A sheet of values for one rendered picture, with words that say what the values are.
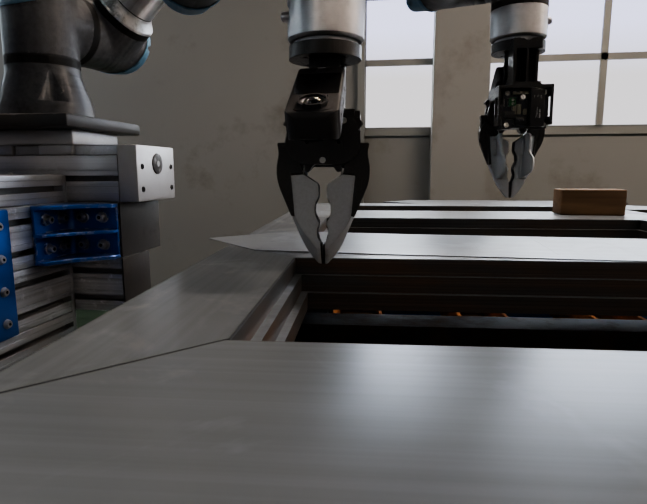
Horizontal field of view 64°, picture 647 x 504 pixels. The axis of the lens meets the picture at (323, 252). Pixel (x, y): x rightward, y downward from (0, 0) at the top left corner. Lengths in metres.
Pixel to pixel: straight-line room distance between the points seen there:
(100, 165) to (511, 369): 0.76
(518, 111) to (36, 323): 0.76
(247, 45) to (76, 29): 2.49
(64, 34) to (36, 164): 0.22
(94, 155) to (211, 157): 2.58
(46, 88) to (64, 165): 0.13
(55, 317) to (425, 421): 0.78
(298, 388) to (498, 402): 0.08
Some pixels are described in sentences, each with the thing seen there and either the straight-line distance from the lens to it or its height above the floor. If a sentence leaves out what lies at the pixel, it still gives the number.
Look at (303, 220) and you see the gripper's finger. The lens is 0.51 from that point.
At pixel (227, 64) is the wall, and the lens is 3.48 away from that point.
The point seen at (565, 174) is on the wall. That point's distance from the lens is 3.37.
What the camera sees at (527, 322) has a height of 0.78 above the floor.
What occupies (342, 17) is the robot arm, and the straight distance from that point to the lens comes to 0.52.
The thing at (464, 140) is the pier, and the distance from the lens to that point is 3.06.
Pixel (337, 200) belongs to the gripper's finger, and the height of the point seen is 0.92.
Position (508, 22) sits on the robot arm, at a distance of 0.79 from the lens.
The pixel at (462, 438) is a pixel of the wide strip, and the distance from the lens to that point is 0.19.
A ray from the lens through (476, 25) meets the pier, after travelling 3.16.
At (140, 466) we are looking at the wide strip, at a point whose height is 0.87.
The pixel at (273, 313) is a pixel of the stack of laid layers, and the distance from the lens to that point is 0.39.
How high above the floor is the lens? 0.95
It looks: 9 degrees down
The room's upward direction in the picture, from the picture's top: straight up
